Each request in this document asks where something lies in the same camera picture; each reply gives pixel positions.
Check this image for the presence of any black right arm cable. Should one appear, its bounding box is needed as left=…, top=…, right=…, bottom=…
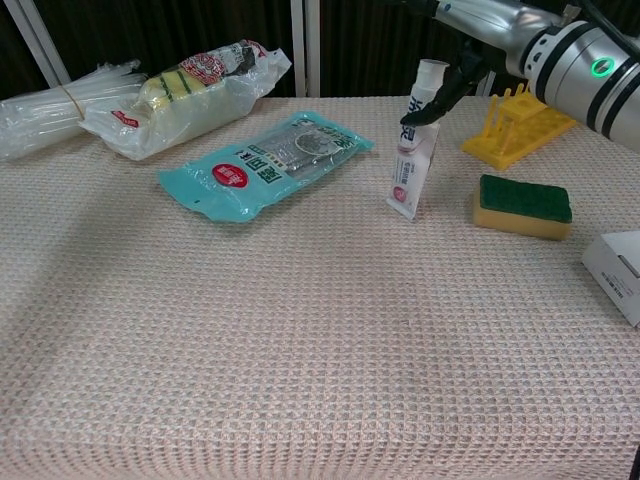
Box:
left=562, top=0, right=640, bottom=57

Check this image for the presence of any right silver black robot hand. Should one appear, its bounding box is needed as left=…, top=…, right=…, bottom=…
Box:
left=398, top=0, right=570, bottom=128

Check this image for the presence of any white frame post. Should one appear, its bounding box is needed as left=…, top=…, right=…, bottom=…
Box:
left=2, top=0, right=72, bottom=87
left=289, top=0, right=322, bottom=99

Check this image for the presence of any clear plastic sleeve bundle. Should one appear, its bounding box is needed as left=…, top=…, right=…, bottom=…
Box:
left=0, top=59, right=149, bottom=162

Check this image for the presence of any beige waffle tablecloth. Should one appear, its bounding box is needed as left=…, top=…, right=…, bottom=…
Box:
left=0, top=94, right=640, bottom=480

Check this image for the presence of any teal plastic product package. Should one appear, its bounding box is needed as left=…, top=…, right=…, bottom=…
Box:
left=158, top=110, right=376, bottom=224

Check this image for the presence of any tan rubber band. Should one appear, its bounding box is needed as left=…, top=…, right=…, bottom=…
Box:
left=58, top=83, right=87, bottom=122

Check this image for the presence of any yellow plastic rack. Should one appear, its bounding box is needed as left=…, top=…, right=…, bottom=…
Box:
left=460, top=82, right=579, bottom=172

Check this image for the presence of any dark green curtain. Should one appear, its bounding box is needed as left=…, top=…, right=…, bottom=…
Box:
left=0, top=0, right=640, bottom=101

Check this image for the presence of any red printed scourer packet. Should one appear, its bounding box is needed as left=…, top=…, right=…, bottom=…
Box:
left=178, top=40, right=269, bottom=86

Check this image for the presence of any white cardboard box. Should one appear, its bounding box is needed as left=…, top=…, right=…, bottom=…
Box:
left=580, top=230, right=640, bottom=329

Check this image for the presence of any clear plastic shopping bag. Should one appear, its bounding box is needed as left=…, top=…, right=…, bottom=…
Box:
left=78, top=39, right=293, bottom=162

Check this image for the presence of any yellow green sponge pack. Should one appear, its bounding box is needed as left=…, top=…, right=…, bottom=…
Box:
left=137, top=69, right=214, bottom=114

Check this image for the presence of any white pink toothpaste tube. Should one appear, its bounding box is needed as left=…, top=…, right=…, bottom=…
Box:
left=385, top=82, right=444, bottom=222

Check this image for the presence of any green yellow scrub sponge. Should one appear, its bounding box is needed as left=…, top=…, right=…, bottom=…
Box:
left=471, top=173, right=574, bottom=243

